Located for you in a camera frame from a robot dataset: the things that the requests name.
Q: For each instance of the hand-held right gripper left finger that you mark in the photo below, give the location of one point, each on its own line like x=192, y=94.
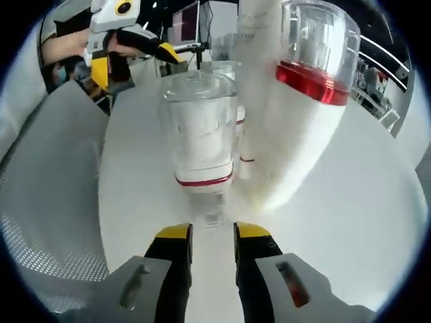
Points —
x=175, y=286

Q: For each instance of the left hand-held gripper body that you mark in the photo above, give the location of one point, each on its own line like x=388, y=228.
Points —
x=107, y=17

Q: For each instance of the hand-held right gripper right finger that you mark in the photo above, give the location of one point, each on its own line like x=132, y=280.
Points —
x=249, y=286

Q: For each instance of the red label skincare bottle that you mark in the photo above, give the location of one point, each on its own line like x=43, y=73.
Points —
x=225, y=69
x=202, y=134

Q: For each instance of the white skincare tube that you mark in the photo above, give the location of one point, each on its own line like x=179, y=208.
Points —
x=256, y=50

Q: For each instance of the red collar skincare bottle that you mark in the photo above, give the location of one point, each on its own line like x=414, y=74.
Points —
x=313, y=134

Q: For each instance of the person's left hand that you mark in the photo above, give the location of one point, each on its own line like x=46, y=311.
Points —
x=64, y=47

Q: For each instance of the large desk monitor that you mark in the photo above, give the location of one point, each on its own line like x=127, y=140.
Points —
x=185, y=23

